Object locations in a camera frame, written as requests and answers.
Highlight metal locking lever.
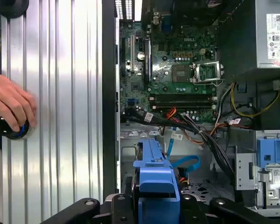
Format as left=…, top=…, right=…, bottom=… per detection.
left=193, top=78, right=226, bottom=86

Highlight black RAM slot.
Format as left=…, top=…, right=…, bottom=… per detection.
left=151, top=105, right=217, bottom=110
left=150, top=98, right=217, bottom=102
left=150, top=94, right=217, bottom=98
left=151, top=102, right=217, bottom=106

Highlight blue plastic bay latch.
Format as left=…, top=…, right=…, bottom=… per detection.
left=256, top=137, right=280, bottom=174

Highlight green motherboard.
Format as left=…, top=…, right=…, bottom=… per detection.
left=119, top=14, right=219, bottom=124

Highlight yellow power wires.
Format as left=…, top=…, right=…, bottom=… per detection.
left=230, top=82, right=280, bottom=118

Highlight metal socket cover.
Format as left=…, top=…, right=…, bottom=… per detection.
left=192, top=61, right=222, bottom=85

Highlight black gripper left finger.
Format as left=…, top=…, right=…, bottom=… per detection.
left=41, top=176, right=135, bottom=224

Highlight black square chipset chip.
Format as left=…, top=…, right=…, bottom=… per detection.
left=131, top=81, right=144, bottom=92

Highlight hard disk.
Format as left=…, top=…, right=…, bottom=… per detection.
left=132, top=139, right=182, bottom=224

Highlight black cable bundle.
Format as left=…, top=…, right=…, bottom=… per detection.
left=124, top=109, right=235, bottom=184

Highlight white expansion slot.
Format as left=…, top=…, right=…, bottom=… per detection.
left=130, top=34, right=134, bottom=71

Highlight blue video port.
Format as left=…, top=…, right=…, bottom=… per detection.
left=162, top=15, right=174, bottom=32

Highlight flat blue data wire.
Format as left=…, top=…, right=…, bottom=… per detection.
left=165, top=127, right=201, bottom=170

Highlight CPU socket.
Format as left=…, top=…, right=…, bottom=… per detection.
left=171, top=63, right=193, bottom=83

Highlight grey metal disk bay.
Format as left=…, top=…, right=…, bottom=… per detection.
left=234, top=146, right=280, bottom=209

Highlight black round foot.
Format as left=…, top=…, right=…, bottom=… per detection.
left=0, top=0, right=30, bottom=19

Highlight round black tool blue ring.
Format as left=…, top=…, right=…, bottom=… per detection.
left=0, top=116, right=35, bottom=140

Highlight person's bare hand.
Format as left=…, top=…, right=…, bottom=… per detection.
left=0, top=71, right=37, bottom=133

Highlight black expansion slot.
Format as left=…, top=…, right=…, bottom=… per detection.
left=121, top=36, right=127, bottom=77
left=144, top=38, right=152, bottom=82

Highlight red orange wires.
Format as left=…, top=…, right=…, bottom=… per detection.
left=166, top=107, right=178, bottom=120

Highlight black open PC case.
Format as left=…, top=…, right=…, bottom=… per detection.
left=102, top=0, right=280, bottom=224

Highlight silver power supply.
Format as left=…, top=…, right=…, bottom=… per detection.
left=255, top=0, right=280, bottom=69

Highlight black connector power wire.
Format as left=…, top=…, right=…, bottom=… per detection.
left=176, top=167, right=190, bottom=186

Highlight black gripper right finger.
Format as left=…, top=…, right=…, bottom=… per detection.
left=180, top=193, right=280, bottom=224

